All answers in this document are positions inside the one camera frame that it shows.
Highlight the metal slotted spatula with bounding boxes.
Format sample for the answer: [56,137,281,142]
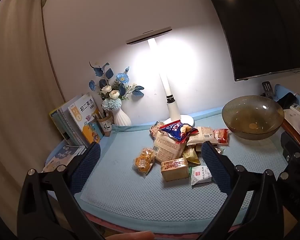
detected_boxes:
[261,81,274,99]

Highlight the small white packet red label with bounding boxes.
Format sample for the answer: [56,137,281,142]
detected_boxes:
[189,165,212,186]

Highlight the blue chip packet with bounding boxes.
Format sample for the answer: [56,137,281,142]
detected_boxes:
[159,120,198,143]

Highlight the person's left hand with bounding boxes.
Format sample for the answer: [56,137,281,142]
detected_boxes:
[107,231,155,240]

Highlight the light blue plastic tray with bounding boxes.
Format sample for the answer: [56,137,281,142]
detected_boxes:
[274,84,300,110]

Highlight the yellow textbook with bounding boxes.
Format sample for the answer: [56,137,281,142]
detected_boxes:
[67,92,105,147]

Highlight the white desk lamp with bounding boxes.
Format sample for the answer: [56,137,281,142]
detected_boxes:
[126,26,195,128]

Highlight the small orange-red snack packet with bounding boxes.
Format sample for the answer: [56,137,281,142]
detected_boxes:
[213,128,230,147]

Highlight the small yellow snack packet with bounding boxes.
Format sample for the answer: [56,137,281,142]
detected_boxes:
[182,146,201,165]

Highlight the row of upright books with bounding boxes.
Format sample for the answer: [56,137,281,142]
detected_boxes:
[49,95,85,147]

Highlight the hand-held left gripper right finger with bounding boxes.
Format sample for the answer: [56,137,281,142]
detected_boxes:
[197,141,284,240]

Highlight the brown cake packet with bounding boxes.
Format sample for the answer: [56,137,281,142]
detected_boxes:
[160,157,190,182]

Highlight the beige snack packet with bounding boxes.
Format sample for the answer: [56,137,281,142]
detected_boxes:
[186,126,219,146]

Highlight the light blue textured mat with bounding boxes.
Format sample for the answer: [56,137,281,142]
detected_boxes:
[72,106,294,230]

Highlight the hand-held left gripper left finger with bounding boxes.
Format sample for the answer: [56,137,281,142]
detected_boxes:
[17,141,108,240]

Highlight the star print bread packet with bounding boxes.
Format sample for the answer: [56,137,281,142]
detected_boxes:
[149,121,167,139]

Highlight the small blue book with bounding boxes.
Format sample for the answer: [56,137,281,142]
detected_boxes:
[89,122,104,144]

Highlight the stack of flat-lying books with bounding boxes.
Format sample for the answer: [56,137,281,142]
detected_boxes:
[41,144,87,173]

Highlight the orange round pastry packet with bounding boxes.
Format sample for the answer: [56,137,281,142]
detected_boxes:
[133,147,157,177]

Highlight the wooden side cabinet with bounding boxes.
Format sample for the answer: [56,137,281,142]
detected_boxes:
[281,119,300,159]

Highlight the amber glass bowl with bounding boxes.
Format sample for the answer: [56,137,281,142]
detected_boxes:
[221,95,285,141]

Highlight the white pink pad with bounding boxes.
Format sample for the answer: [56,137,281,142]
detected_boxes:
[284,109,300,138]

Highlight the black phone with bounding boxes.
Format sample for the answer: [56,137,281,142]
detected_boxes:
[277,92,297,109]

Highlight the clear bread packet red edges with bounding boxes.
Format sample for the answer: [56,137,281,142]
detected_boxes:
[152,130,190,163]

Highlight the black television screen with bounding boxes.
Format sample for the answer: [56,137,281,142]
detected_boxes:
[200,0,300,82]

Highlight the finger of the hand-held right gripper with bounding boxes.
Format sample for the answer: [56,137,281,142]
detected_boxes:
[277,131,300,220]

